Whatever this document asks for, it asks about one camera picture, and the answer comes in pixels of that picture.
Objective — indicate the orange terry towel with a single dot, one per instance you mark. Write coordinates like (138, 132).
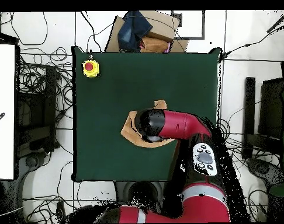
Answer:
(129, 133)

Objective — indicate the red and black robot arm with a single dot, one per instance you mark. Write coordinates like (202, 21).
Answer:
(202, 205)

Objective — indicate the long black flat board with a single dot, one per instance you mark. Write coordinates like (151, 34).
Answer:
(249, 105)

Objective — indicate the dark green table cloth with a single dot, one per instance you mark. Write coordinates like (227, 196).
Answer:
(104, 93)

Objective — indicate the yellow emergency stop button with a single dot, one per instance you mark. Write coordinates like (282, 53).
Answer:
(88, 66)

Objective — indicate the orange cloth in box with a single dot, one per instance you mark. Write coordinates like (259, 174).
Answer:
(153, 45)

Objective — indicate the blue denim jeans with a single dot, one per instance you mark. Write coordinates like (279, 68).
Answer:
(132, 30)

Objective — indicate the brown cardboard box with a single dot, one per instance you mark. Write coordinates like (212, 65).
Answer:
(160, 25)

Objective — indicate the black metal stand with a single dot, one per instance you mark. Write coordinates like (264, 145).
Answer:
(34, 140)
(270, 105)

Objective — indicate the small black floor box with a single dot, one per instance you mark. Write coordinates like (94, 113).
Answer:
(60, 210)

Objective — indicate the white board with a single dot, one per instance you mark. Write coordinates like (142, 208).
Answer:
(3, 93)

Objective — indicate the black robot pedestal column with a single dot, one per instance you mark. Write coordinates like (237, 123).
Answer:
(142, 191)

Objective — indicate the black square frame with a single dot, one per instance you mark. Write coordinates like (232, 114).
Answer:
(193, 37)

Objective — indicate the black pedestal leg with knob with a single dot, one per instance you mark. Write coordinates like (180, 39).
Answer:
(261, 169)
(31, 161)

